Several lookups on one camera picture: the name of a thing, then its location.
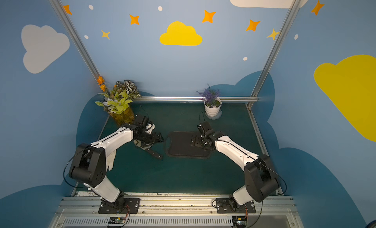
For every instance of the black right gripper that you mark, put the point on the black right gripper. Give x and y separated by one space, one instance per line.
199 142

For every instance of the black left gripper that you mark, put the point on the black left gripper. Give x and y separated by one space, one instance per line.
148 141

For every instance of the silver cleaver knife black handle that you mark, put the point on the silver cleaver knife black handle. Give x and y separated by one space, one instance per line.
148 148

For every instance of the dark grey cutting board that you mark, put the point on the dark grey cutting board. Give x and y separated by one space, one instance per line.
185 145

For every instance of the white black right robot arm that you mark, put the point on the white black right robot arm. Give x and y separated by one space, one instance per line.
260 177

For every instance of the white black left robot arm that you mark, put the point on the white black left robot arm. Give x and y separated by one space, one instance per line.
90 164

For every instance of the right green circuit board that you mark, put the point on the right green circuit board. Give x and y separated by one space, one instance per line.
239 222

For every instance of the green circuit board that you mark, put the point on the green circuit board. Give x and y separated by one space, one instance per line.
116 221
239 222

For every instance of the left green circuit board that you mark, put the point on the left green circuit board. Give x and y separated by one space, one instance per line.
116 221

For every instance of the white pot purple plant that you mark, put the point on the white pot purple plant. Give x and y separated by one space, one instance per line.
212 102

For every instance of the glass vase with artificial plants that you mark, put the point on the glass vase with artificial plants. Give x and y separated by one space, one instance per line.
117 102

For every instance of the white work glove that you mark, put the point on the white work glove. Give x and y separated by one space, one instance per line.
110 158

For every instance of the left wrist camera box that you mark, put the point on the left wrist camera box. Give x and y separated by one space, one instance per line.
141 121

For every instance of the aluminium back frame rail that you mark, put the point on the aluminium back frame rail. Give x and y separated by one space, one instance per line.
193 99

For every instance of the right aluminium frame post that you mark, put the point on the right aluminium frame post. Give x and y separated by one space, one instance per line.
289 19

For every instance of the aluminium frame post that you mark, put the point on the aluminium frame post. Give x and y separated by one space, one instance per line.
289 19
68 25

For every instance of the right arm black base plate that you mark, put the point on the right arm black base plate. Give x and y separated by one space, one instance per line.
229 205

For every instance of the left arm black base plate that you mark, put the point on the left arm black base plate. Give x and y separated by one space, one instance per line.
120 206

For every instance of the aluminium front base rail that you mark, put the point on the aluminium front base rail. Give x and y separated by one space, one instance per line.
174 210

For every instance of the left aluminium frame post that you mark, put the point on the left aluminium frame post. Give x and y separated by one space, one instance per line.
68 25

